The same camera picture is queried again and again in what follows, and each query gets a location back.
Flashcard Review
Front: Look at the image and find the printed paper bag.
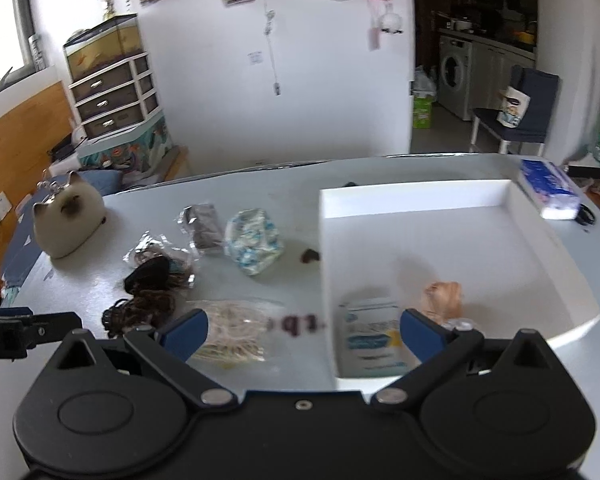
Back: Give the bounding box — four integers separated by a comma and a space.
496, 86, 531, 129

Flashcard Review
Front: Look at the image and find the cream cat plush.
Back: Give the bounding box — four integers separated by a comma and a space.
33, 170, 106, 260

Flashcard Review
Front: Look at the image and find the silver keychain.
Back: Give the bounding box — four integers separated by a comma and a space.
36, 177, 74, 207

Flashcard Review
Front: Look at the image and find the plastic drawer cabinet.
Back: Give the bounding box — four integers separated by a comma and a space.
68, 52, 161, 141

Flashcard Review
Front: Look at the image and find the blue patterned cloth packet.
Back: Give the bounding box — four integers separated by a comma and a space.
224, 208, 286, 277

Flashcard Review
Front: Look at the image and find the clear bag with brown braid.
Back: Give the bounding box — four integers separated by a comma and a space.
102, 291, 179, 339

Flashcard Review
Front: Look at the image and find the green box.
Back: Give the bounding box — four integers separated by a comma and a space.
412, 95, 436, 129

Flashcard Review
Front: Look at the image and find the clear bag with patterned headband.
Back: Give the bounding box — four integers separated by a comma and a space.
123, 231, 201, 295

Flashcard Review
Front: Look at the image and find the black box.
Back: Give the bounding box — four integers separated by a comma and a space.
49, 132, 89, 159

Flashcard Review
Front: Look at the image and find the dark grey packet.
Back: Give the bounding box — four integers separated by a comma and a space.
178, 203, 225, 252

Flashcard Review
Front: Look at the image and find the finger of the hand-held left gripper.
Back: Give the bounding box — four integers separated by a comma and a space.
29, 311, 83, 349

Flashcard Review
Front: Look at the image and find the white hanging plush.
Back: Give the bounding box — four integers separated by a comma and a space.
379, 2, 404, 36

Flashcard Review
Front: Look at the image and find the blue tissue pack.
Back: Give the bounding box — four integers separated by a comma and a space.
519, 158, 582, 221

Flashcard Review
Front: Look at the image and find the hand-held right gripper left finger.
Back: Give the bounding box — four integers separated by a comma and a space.
47, 309, 238, 408

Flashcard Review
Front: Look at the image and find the patterned roll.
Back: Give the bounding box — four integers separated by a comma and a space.
28, 33, 48, 72

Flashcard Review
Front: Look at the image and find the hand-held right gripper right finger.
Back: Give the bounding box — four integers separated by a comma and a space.
372, 309, 563, 407

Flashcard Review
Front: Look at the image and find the washing machine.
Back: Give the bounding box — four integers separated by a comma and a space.
438, 35, 474, 121

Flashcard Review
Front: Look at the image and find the blue chair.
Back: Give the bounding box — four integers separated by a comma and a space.
471, 64, 561, 156

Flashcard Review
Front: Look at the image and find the white plastic bag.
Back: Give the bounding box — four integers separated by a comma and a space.
413, 65, 439, 99

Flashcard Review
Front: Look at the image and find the beige soft scrunchie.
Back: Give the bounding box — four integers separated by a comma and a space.
422, 281, 464, 322

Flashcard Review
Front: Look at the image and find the patterned cloth cover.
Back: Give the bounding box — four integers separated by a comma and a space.
78, 114, 176, 172

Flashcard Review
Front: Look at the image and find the blue cushion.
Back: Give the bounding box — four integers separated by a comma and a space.
77, 168, 126, 196

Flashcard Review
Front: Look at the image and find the white and blue packet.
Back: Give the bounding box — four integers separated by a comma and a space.
337, 297, 422, 379

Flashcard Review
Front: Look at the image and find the glass fish tank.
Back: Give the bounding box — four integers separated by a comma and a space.
62, 14, 149, 81

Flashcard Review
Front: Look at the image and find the hanging white cord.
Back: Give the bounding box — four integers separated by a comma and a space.
262, 0, 284, 97

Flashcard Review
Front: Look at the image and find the clear bag with beige ties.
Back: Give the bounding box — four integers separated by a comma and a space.
186, 299, 287, 364

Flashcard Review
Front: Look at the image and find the white tray box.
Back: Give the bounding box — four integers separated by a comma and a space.
319, 179, 600, 392

